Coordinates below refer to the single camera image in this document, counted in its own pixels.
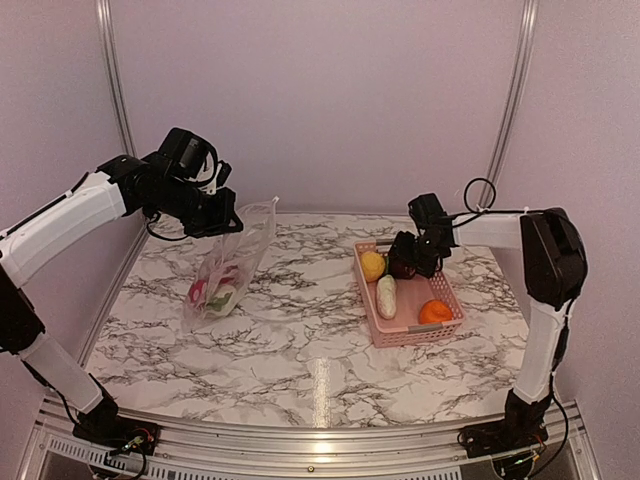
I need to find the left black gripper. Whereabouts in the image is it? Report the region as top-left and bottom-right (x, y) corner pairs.
(147, 175), (242, 238)

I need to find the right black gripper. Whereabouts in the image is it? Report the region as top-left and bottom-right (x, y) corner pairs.
(389, 231), (445, 278)

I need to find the dark maroon eggplant toy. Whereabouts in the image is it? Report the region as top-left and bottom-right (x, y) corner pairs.
(388, 257), (416, 280)

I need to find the clear zip top bag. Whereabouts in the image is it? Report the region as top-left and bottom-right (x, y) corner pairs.
(181, 197), (279, 332)

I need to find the red apple toy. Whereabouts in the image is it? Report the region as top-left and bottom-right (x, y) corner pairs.
(220, 265), (239, 284)

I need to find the yellow lemon toy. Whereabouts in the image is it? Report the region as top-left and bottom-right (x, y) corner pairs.
(360, 251), (387, 283)

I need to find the orange tangerine toy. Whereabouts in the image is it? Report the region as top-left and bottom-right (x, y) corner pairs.
(418, 299), (454, 325)

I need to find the white radish with leaves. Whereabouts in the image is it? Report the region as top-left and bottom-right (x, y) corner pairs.
(205, 284), (238, 318)

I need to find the dark red fuzzy fruit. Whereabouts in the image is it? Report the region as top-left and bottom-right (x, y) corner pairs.
(188, 279), (207, 305)

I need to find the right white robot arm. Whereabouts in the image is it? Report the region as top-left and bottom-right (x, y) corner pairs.
(388, 207), (588, 407)

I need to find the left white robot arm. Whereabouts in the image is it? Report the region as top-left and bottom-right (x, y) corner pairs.
(1, 153), (243, 445)

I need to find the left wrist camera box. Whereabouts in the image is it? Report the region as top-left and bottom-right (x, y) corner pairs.
(157, 127), (232, 195)

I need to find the right aluminium frame post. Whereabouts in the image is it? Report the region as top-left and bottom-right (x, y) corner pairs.
(487, 0), (540, 185)

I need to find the aluminium frame post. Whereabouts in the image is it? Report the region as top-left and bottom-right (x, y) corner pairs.
(487, 0), (540, 185)
(95, 0), (136, 156)

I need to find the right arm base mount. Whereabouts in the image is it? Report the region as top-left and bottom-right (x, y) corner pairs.
(457, 392), (550, 458)

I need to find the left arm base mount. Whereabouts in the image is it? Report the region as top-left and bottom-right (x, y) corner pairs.
(73, 396), (160, 455)

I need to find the front aluminium rail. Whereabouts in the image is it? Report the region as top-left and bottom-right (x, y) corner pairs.
(17, 396), (602, 479)

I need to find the left aluminium frame post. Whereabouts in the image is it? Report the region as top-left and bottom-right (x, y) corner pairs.
(95, 0), (136, 156)

